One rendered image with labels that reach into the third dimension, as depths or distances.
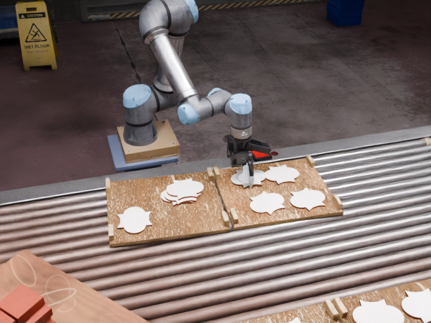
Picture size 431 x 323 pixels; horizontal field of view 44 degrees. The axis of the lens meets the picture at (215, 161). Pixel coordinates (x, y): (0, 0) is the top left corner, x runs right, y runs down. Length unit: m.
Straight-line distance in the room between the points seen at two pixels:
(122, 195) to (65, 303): 0.61
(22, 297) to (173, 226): 0.77
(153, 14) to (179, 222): 0.74
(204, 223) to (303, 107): 2.86
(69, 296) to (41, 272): 0.13
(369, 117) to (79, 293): 3.45
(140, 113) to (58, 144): 1.97
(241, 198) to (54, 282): 0.76
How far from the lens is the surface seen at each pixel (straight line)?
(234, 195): 1.99
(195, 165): 2.18
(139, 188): 2.04
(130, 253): 1.80
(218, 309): 1.62
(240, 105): 1.85
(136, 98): 2.22
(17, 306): 1.20
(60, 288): 1.56
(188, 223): 1.86
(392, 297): 1.72
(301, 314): 1.61
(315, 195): 2.01
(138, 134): 2.29
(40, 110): 4.66
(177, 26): 2.06
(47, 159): 4.00
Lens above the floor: 2.16
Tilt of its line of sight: 34 degrees down
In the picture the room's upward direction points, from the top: 1 degrees clockwise
